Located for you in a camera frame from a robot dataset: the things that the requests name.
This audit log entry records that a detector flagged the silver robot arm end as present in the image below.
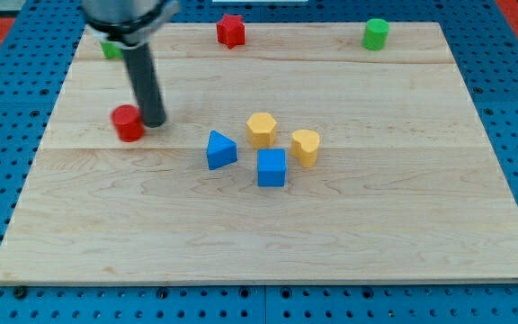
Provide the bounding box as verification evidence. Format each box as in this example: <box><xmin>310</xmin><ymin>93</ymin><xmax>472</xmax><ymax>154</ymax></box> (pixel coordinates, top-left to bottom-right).
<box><xmin>81</xmin><ymin>0</ymin><xmax>181</xmax><ymax>50</ymax></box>

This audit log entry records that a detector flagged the green block behind arm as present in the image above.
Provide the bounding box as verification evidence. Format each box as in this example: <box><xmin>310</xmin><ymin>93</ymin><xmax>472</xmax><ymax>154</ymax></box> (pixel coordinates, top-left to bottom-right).
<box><xmin>100</xmin><ymin>41</ymin><xmax>123</xmax><ymax>59</ymax></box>

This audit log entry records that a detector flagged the blue cube block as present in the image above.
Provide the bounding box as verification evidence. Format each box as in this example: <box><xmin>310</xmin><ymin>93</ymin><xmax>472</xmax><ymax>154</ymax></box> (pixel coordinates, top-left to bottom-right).
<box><xmin>257</xmin><ymin>148</ymin><xmax>287</xmax><ymax>187</ymax></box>

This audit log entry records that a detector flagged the wooden board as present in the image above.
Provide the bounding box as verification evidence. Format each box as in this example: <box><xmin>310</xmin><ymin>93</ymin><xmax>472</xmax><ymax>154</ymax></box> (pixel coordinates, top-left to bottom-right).
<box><xmin>0</xmin><ymin>22</ymin><xmax>518</xmax><ymax>286</ymax></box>

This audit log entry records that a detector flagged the yellow hexagon block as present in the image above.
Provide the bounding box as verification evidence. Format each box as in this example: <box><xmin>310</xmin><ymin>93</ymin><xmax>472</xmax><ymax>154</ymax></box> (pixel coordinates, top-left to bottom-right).
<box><xmin>246</xmin><ymin>112</ymin><xmax>277</xmax><ymax>149</ymax></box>

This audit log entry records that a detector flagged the blue triangle block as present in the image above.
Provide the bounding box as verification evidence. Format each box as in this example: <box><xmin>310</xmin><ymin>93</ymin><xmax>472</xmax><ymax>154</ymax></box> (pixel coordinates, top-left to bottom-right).
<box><xmin>206</xmin><ymin>130</ymin><xmax>237</xmax><ymax>170</ymax></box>

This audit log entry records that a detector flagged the yellow heart block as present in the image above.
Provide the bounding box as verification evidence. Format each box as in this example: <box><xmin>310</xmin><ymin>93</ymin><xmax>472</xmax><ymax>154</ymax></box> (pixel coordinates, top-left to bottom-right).
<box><xmin>291</xmin><ymin>129</ymin><xmax>321</xmax><ymax>168</ymax></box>

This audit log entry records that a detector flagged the red cylinder block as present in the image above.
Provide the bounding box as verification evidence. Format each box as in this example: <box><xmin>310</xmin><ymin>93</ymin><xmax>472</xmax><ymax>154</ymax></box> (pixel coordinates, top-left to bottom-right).
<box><xmin>110</xmin><ymin>104</ymin><xmax>145</xmax><ymax>142</ymax></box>

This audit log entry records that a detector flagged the red star block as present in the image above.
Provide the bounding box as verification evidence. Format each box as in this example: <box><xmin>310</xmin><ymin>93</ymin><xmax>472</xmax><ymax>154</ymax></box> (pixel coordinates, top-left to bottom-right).
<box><xmin>216</xmin><ymin>13</ymin><xmax>246</xmax><ymax>49</ymax></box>

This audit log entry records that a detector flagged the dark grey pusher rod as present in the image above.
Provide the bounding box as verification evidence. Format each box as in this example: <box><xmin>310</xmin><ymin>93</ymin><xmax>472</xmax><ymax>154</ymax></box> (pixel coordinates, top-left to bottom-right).
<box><xmin>122</xmin><ymin>43</ymin><xmax>166</xmax><ymax>128</ymax></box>

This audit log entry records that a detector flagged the green cylinder block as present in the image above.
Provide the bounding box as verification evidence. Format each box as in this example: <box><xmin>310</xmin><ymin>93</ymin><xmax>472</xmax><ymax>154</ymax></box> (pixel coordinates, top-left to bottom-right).
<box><xmin>362</xmin><ymin>18</ymin><xmax>389</xmax><ymax>51</ymax></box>

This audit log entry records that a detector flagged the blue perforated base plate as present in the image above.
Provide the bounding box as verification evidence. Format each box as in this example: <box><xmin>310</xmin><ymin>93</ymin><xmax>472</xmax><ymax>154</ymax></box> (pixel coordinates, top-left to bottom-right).
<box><xmin>0</xmin><ymin>1</ymin><xmax>518</xmax><ymax>323</ymax></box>

